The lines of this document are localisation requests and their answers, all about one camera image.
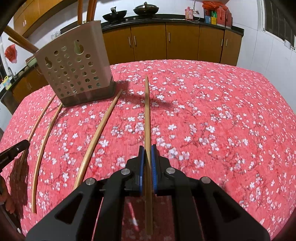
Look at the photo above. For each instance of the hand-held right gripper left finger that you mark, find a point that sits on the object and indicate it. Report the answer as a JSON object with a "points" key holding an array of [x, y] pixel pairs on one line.
{"points": [[141, 166]]}

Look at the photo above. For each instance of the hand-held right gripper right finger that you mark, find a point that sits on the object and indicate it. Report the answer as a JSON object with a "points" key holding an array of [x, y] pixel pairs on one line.
{"points": [[154, 171]]}

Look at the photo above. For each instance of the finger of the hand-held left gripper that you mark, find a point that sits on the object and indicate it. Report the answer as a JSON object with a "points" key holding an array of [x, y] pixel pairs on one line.
{"points": [[16, 150]]}

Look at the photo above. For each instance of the beige perforated utensil holder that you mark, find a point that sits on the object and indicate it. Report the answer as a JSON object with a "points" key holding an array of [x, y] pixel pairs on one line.
{"points": [[92, 34]]}

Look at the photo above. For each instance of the person's left hand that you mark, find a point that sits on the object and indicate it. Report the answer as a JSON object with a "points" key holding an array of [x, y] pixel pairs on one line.
{"points": [[5, 197]]}

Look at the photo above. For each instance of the yellow detergent bottle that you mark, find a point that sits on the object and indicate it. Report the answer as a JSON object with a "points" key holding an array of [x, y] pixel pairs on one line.
{"points": [[7, 83]]}

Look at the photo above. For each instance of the red floral tablecloth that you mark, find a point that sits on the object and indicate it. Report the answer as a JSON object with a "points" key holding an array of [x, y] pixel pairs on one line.
{"points": [[208, 115]]}

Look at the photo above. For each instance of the metal faucet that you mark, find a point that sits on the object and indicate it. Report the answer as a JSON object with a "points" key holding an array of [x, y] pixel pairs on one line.
{"points": [[9, 70]]}

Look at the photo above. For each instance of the green basin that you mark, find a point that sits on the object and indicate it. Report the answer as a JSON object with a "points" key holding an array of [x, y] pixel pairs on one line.
{"points": [[30, 62]]}

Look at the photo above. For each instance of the hanging red plastic bag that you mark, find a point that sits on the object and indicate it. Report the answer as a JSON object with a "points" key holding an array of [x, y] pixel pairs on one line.
{"points": [[11, 53]]}

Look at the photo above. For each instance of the clear plastic bag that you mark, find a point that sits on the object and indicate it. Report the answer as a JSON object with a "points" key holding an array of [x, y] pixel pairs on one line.
{"points": [[55, 34]]}

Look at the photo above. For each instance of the wooden base cabinets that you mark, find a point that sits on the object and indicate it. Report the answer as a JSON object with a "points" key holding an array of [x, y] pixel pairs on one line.
{"points": [[180, 41]]}

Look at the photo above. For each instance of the black gas stove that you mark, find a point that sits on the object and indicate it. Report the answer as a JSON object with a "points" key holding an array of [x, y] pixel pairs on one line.
{"points": [[138, 18]]}

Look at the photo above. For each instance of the black kitchen countertop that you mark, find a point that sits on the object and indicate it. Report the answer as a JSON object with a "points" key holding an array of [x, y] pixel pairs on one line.
{"points": [[175, 20]]}

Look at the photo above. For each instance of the black wok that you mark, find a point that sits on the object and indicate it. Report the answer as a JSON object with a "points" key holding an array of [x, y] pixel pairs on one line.
{"points": [[115, 15]]}

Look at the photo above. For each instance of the black pot with lid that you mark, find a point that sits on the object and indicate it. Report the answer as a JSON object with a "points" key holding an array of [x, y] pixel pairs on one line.
{"points": [[145, 9]]}

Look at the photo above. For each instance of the pink bottle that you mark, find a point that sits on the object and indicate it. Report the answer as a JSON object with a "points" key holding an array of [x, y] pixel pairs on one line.
{"points": [[189, 14]]}

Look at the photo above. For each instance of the blue box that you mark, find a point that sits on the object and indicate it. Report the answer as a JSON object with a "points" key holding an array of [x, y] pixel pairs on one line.
{"points": [[207, 19]]}

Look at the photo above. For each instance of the yellow box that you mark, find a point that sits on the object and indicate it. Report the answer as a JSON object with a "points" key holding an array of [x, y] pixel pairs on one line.
{"points": [[213, 20]]}

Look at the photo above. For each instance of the red bags and boxes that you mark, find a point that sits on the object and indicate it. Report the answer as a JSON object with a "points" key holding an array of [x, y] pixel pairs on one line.
{"points": [[221, 17]]}

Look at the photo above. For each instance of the green box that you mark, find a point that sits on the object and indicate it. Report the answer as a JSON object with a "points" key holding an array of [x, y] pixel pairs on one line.
{"points": [[212, 13]]}

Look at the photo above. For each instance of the red carton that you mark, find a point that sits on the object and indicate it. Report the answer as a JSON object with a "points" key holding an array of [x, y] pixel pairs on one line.
{"points": [[229, 19]]}

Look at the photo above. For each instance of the red bag over boxes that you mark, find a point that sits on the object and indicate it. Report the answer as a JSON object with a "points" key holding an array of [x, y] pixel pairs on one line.
{"points": [[212, 4]]}

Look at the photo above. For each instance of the barred window with sill items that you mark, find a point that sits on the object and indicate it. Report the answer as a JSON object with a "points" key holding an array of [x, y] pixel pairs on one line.
{"points": [[277, 20]]}

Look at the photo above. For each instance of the wooden wall cabinets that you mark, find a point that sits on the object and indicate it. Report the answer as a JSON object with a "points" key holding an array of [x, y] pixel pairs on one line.
{"points": [[30, 14]]}

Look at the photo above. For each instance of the wall socket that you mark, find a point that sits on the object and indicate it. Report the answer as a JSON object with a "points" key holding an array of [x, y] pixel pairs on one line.
{"points": [[196, 11]]}

